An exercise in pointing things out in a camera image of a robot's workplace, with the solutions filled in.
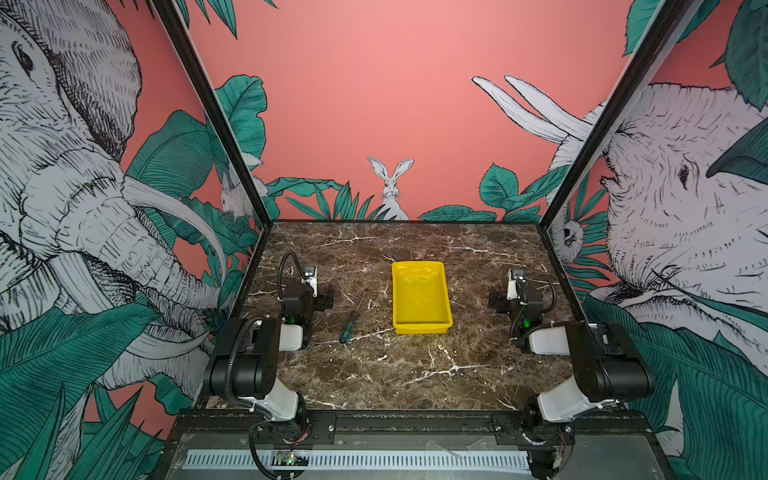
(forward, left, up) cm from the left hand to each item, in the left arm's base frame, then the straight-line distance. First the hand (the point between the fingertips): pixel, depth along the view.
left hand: (315, 279), depth 95 cm
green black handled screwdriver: (-16, -11, -5) cm, 20 cm away
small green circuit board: (-47, +2, -6) cm, 47 cm away
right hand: (-3, -62, 0) cm, 62 cm away
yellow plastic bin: (-6, -34, -4) cm, 35 cm away
